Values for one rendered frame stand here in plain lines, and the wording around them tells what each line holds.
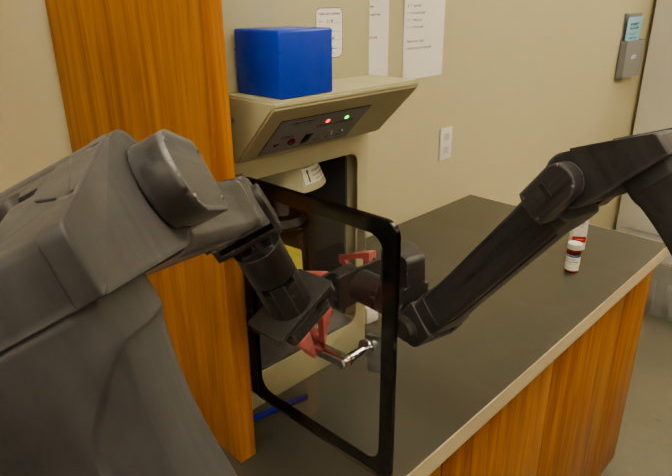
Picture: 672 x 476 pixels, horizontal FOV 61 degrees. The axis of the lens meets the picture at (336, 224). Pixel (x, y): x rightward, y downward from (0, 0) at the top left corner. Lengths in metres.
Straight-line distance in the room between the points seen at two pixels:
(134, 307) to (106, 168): 0.06
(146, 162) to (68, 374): 0.10
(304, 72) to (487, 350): 0.74
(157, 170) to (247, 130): 0.60
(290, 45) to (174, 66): 0.16
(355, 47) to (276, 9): 0.19
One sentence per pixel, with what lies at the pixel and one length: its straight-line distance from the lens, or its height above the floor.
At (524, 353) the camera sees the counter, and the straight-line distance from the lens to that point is 1.30.
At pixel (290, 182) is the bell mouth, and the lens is 1.02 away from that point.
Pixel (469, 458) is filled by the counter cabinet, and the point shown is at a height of 0.79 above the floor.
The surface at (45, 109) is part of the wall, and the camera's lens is 1.22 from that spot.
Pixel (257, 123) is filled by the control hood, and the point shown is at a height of 1.48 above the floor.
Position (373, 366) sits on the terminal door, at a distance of 0.80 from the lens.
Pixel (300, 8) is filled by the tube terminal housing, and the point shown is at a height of 1.62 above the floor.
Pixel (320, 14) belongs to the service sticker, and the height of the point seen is 1.61.
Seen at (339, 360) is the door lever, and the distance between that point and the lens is 0.76.
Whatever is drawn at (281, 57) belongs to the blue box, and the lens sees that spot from 0.79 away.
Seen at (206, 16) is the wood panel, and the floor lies 1.62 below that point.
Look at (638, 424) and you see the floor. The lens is 2.79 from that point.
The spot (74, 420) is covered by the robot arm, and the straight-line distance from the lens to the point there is 0.18.
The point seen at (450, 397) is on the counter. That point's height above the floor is 0.94.
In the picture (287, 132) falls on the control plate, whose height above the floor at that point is 1.45.
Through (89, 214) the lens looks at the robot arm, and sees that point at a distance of 0.18.
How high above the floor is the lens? 1.63
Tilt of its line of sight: 21 degrees down
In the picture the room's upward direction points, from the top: 1 degrees counter-clockwise
